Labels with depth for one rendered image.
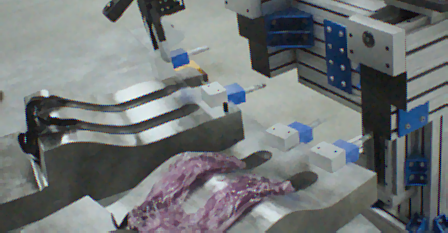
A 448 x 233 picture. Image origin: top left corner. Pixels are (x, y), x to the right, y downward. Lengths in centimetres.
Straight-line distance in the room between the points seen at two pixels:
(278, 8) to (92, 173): 73
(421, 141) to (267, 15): 54
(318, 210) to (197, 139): 33
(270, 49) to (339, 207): 76
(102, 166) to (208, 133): 21
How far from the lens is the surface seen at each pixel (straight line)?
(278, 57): 172
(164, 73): 137
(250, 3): 163
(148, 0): 132
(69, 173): 117
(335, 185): 105
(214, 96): 124
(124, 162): 118
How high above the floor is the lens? 146
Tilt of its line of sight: 27 degrees down
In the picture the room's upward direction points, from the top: 8 degrees counter-clockwise
